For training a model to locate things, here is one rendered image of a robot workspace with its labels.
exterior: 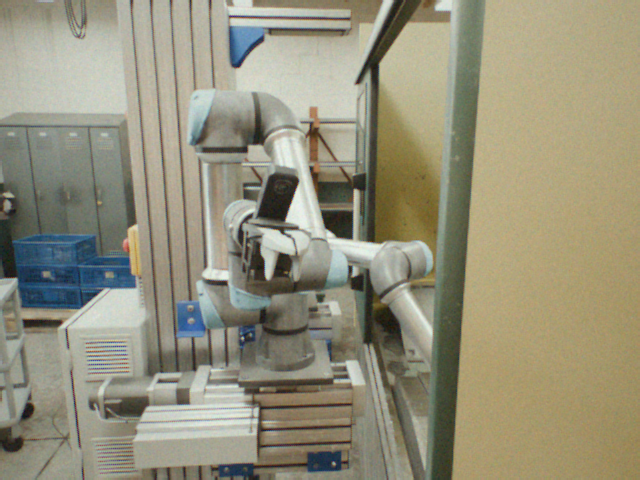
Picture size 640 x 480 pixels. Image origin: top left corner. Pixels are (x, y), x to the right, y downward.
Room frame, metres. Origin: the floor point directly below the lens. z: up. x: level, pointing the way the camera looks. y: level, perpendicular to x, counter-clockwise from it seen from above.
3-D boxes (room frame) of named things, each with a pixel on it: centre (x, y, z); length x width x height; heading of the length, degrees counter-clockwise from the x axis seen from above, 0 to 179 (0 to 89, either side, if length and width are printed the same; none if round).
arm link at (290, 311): (1.13, 0.09, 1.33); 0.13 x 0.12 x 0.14; 108
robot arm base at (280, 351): (1.14, 0.08, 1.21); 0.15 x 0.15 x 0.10
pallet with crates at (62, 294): (4.52, 2.21, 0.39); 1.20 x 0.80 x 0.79; 87
